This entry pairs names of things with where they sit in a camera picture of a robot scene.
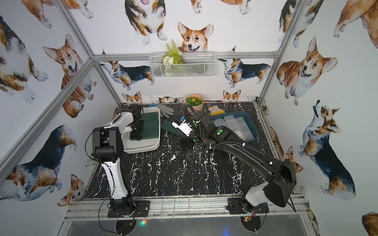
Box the white storage tray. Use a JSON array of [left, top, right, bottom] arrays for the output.
[[121, 105, 160, 154]]

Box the green pencil case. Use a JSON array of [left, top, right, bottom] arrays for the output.
[[141, 112, 160, 140], [160, 121, 185, 137]]

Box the teal storage box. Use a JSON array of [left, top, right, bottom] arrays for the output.
[[208, 111, 259, 145]]

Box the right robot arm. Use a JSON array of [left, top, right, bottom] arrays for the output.
[[172, 114, 297, 207]]

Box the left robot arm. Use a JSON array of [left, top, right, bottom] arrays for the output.
[[89, 105, 143, 211]]

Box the yellow knit glove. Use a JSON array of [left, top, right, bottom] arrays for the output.
[[208, 105, 225, 116]]

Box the beige ribbed flower pot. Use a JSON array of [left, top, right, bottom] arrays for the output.
[[185, 94, 204, 111]]

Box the grey rubber glove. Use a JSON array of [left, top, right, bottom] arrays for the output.
[[149, 103, 174, 119]]

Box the green fern plant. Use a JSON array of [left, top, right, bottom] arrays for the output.
[[162, 40, 183, 76]]

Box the white wire wall basket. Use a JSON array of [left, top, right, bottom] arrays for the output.
[[148, 52, 215, 78]]

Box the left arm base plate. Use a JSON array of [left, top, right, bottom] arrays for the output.
[[107, 199, 151, 218]]

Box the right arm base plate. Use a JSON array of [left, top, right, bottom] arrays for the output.
[[226, 197, 269, 214]]

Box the aluminium front rail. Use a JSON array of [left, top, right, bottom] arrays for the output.
[[64, 194, 310, 221]]

